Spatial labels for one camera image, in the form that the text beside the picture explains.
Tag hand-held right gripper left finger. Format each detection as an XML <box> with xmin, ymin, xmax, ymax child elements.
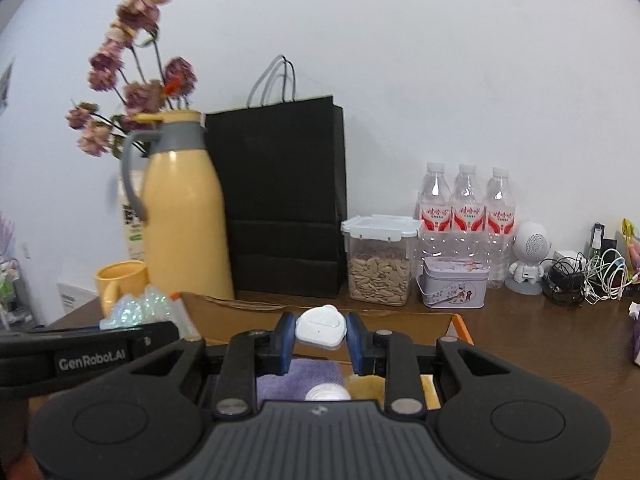
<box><xmin>130</xmin><ymin>311</ymin><xmax>297</xmax><ymax>419</ymax></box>

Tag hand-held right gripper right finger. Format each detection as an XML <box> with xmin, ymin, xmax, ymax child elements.
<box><xmin>346</xmin><ymin>311</ymin><xmax>511</xmax><ymax>418</ymax></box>

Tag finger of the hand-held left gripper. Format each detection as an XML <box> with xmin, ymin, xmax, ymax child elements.
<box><xmin>132</xmin><ymin>321</ymin><xmax>181</xmax><ymax>361</ymax></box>
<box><xmin>0</xmin><ymin>324</ymin><xmax>108</xmax><ymax>336</ymax></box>

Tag white round device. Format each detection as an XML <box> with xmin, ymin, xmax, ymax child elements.
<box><xmin>294</xmin><ymin>305</ymin><xmax>348</xmax><ymax>362</ymax></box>

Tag iridescent plastic wrap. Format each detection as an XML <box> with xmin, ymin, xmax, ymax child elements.
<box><xmin>100</xmin><ymin>284</ymin><xmax>200</xmax><ymax>340</ymax></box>

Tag purple fabric pouch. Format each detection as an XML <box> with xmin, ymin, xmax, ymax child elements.
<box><xmin>256</xmin><ymin>357</ymin><xmax>346</xmax><ymax>402</ymax></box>

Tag white and yellow plush toy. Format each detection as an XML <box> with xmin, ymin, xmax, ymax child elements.
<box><xmin>345</xmin><ymin>374</ymin><xmax>441</xmax><ymax>408</ymax></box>

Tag red printed cardboard box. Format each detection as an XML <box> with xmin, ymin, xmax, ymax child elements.
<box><xmin>170</xmin><ymin>291</ymin><xmax>475</xmax><ymax>411</ymax></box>

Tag white bottle cap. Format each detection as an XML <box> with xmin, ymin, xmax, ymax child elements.
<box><xmin>304</xmin><ymin>382</ymin><xmax>352</xmax><ymax>402</ymax></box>

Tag yellow mug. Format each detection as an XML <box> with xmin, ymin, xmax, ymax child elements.
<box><xmin>95</xmin><ymin>260</ymin><xmax>151</xmax><ymax>317</ymax></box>

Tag clear seed container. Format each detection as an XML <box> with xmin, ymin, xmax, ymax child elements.
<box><xmin>341</xmin><ymin>214</ymin><xmax>423</xmax><ymax>307</ymax></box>

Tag purple lavender decoration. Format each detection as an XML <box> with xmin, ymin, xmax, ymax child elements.
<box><xmin>0</xmin><ymin>210</ymin><xmax>18</xmax><ymax>261</ymax></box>

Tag white milk carton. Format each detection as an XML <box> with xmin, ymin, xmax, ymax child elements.
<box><xmin>117</xmin><ymin>170</ymin><xmax>148</xmax><ymax>263</ymax></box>

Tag pale printed tin box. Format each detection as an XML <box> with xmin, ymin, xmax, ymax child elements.
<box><xmin>416</xmin><ymin>256</ymin><xmax>490</xmax><ymax>309</ymax></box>

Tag yellow thermos jug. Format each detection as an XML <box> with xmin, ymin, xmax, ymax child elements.
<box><xmin>120</xmin><ymin>110</ymin><xmax>236</xmax><ymax>301</ymax></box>

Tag black paper bag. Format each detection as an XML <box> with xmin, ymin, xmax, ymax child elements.
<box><xmin>205</xmin><ymin>55</ymin><xmax>348</xmax><ymax>298</ymax></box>

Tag clear water bottle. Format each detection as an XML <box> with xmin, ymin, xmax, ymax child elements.
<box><xmin>484</xmin><ymin>166</ymin><xmax>517</xmax><ymax>289</ymax></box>
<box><xmin>450</xmin><ymin>163</ymin><xmax>488</xmax><ymax>261</ymax></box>
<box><xmin>415</xmin><ymin>161</ymin><xmax>456</xmax><ymax>261</ymax></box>

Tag white robot speaker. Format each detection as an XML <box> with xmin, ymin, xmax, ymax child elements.
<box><xmin>506</xmin><ymin>221</ymin><xmax>553</xmax><ymax>296</ymax></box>

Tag dried pink flower bouquet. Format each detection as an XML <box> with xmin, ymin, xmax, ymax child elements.
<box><xmin>65</xmin><ymin>0</ymin><xmax>198</xmax><ymax>158</ymax></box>

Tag purple tissue pack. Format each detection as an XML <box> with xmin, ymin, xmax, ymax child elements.
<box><xmin>627</xmin><ymin>302</ymin><xmax>640</xmax><ymax>366</ymax></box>

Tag colourful snack packet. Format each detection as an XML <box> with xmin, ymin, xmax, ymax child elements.
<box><xmin>621</xmin><ymin>218</ymin><xmax>640</xmax><ymax>271</ymax></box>

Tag wire storage rack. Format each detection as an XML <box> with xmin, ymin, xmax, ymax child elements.
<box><xmin>0</xmin><ymin>257</ymin><xmax>26</xmax><ymax>331</ymax></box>

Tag black cable tangle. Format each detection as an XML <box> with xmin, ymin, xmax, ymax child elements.
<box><xmin>542</xmin><ymin>255</ymin><xmax>588</xmax><ymax>306</ymax></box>

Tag white cable tangle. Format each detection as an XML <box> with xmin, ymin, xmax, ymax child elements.
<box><xmin>582</xmin><ymin>247</ymin><xmax>633</xmax><ymax>303</ymax></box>

